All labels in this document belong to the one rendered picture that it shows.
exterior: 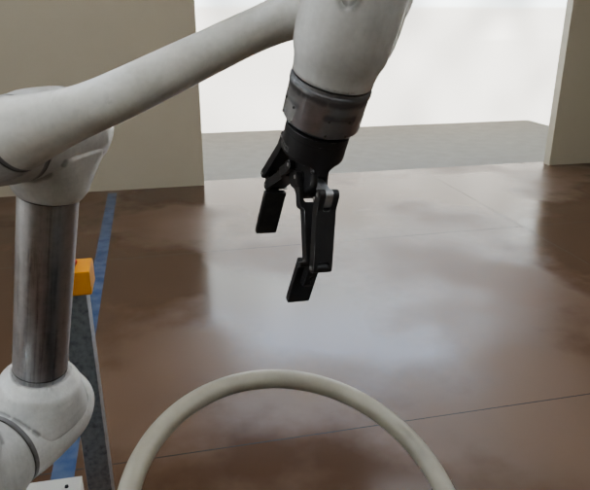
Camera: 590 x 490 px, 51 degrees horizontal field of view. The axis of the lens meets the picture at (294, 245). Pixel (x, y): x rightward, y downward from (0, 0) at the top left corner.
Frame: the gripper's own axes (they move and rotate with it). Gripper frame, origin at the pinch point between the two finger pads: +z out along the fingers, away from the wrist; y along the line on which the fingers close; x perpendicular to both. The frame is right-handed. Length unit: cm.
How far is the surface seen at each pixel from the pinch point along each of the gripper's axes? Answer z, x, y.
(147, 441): 24.8, -17.4, 8.7
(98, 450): 148, -13, -66
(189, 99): 260, 132, -536
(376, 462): 175, 102, -54
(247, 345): 220, 82, -162
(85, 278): 86, -16, -88
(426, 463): 25.6, 22.5, 20.0
